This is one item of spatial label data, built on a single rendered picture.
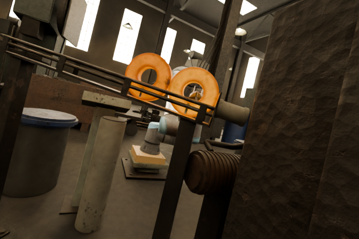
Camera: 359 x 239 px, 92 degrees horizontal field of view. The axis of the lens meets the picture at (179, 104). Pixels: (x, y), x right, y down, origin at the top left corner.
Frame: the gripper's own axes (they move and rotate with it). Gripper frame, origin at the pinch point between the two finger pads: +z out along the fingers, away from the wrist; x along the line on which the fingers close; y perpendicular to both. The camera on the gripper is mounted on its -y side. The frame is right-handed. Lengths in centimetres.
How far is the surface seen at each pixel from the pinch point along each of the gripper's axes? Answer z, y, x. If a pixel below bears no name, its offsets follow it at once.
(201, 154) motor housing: 10.7, -22.9, 7.1
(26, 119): -12, -28, -79
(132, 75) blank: 16.8, -5.4, -20.0
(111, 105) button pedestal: -17.8, -9.0, -43.3
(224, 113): 16.0, -10.5, 10.5
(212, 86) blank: 17.3, -3.6, 5.5
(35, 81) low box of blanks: -105, 15, -198
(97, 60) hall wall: -818, 425, -730
